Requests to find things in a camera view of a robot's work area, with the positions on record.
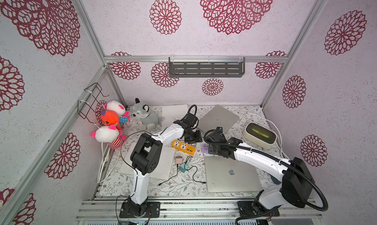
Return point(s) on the silver apple laptop front right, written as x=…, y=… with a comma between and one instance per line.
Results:
x=230, y=176

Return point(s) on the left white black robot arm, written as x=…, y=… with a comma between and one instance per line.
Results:
x=145, y=158

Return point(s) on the white laptop with red logo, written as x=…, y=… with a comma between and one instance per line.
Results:
x=173, y=113

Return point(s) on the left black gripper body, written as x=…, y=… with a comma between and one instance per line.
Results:
x=194, y=137

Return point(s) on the white laptop front left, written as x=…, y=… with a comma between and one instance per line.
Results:
x=163, y=168

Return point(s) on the white pink plush upper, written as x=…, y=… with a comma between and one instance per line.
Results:
x=116, y=107

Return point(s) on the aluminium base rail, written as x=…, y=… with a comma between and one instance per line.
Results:
x=185, y=211

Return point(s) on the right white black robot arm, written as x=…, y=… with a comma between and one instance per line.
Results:
x=297, y=186

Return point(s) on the cream box with green display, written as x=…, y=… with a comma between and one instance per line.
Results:
x=259, y=135

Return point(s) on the black wire wall basket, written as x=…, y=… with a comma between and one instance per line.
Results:
x=93, y=106

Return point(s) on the purple power strip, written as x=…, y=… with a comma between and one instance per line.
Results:
x=205, y=148

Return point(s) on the teal charger plug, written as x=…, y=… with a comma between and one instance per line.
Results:
x=183, y=168

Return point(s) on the silver laptop rear right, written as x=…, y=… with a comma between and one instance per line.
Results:
x=217, y=117

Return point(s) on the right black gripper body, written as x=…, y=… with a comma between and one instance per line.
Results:
x=210, y=149

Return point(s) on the grey metal wall shelf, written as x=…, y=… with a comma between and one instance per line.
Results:
x=209, y=69

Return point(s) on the grey husky plush toy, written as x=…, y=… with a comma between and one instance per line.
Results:
x=148, y=119

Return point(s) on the white plush striped legs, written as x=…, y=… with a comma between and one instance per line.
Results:
x=110, y=135

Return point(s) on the orange power strip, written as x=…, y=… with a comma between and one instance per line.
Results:
x=184, y=147

